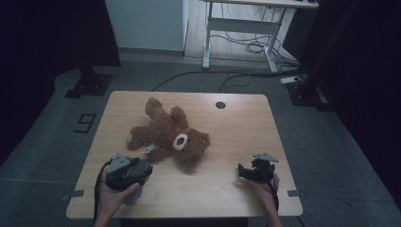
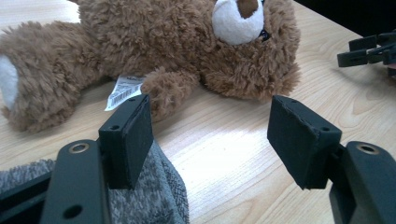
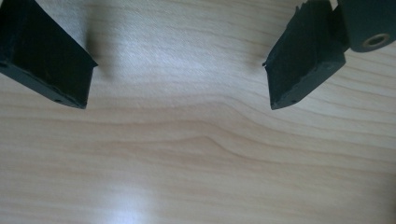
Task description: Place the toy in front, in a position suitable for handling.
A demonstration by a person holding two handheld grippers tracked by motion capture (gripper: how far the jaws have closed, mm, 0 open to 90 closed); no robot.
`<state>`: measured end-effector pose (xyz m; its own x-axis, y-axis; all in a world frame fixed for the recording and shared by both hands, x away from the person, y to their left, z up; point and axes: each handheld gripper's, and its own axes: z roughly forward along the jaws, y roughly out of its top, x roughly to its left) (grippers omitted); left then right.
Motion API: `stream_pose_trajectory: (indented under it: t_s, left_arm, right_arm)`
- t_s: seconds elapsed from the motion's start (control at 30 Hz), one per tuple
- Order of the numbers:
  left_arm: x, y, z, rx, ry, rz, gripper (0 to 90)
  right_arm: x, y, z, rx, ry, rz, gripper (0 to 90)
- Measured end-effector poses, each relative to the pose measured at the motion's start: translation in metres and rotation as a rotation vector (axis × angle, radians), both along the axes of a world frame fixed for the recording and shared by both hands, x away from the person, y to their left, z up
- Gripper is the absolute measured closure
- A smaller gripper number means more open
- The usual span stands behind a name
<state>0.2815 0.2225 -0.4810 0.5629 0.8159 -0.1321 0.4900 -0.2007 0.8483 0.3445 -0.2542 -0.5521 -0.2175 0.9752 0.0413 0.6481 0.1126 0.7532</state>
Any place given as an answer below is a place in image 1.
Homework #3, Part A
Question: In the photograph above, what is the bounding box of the white power strip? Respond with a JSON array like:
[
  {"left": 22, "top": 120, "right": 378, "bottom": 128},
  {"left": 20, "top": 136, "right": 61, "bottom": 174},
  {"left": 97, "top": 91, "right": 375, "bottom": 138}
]
[{"left": 279, "top": 75, "right": 303, "bottom": 85}]

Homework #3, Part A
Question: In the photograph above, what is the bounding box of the white metal frame desk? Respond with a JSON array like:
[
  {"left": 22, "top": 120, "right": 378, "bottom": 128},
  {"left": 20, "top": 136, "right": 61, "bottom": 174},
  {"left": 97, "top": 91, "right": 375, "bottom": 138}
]
[{"left": 200, "top": 0, "right": 320, "bottom": 74}]

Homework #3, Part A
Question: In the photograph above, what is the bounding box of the grey tape strip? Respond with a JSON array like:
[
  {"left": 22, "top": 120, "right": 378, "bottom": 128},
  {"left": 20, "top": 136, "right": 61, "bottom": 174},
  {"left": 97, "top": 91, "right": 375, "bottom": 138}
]
[
  {"left": 61, "top": 189, "right": 85, "bottom": 202},
  {"left": 287, "top": 189, "right": 306, "bottom": 199}
]

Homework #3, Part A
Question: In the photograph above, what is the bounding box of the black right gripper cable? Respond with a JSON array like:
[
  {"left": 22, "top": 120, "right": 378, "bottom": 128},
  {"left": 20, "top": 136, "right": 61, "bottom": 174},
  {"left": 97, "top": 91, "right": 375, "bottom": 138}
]
[{"left": 256, "top": 162, "right": 281, "bottom": 213}]

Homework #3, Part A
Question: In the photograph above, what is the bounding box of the person's right hand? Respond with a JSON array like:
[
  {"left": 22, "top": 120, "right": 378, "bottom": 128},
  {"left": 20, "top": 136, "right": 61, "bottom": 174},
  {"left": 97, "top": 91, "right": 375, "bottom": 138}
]
[{"left": 248, "top": 172, "right": 281, "bottom": 206}]

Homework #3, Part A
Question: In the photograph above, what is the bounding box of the person's left hand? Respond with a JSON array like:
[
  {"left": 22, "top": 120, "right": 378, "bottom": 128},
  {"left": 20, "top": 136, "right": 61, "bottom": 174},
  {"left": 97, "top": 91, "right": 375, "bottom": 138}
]
[{"left": 97, "top": 160, "right": 141, "bottom": 219}]

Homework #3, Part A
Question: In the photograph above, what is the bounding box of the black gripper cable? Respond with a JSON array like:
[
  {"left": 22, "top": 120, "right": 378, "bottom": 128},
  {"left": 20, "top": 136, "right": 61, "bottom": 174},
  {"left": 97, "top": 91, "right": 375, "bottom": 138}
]
[
  {"left": 93, "top": 159, "right": 113, "bottom": 223},
  {"left": 256, "top": 162, "right": 281, "bottom": 213}
]

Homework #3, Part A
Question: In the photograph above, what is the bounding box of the black stand base plate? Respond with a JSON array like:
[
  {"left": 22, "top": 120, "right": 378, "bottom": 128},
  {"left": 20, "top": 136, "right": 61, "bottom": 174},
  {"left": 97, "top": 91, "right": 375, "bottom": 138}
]
[
  {"left": 63, "top": 65, "right": 114, "bottom": 99},
  {"left": 286, "top": 71, "right": 336, "bottom": 112}
]

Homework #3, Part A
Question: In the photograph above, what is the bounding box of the brown teddy bear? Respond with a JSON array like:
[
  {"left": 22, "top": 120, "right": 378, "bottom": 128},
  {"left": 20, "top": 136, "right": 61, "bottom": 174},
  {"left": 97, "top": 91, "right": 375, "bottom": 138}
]
[{"left": 126, "top": 96, "right": 212, "bottom": 168}]

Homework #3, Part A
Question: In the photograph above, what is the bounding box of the long black floor cable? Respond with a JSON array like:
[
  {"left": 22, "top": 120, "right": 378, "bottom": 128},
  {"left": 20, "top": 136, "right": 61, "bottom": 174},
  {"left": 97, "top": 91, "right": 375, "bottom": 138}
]
[{"left": 150, "top": 69, "right": 305, "bottom": 94}]

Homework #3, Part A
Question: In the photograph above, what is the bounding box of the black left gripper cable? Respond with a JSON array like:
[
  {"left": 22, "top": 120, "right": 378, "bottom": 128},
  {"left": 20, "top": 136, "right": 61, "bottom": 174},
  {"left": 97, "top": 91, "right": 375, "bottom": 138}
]
[{"left": 93, "top": 159, "right": 113, "bottom": 223}]

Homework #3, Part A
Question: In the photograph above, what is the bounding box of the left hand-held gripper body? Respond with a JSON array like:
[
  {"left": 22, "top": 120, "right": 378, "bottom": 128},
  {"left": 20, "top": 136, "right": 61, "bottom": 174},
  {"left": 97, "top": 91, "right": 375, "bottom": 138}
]
[{"left": 105, "top": 152, "right": 149, "bottom": 192}]

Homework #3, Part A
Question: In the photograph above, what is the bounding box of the black floor tape mark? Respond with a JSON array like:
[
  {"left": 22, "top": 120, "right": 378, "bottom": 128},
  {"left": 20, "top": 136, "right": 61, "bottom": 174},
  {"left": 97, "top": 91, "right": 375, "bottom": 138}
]
[{"left": 73, "top": 113, "right": 97, "bottom": 134}]

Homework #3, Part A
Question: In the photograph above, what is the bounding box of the tangle of black cables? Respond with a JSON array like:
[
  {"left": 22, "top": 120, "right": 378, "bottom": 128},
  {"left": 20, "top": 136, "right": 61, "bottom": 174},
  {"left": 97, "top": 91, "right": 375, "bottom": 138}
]
[{"left": 210, "top": 3, "right": 301, "bottom": 74}]

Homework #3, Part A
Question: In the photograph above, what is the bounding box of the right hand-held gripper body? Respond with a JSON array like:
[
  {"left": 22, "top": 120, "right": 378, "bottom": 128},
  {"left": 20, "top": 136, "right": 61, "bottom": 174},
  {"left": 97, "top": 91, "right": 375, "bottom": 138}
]
[{"left": 250, "top": 152, "right": 280, "bottom": 185}]

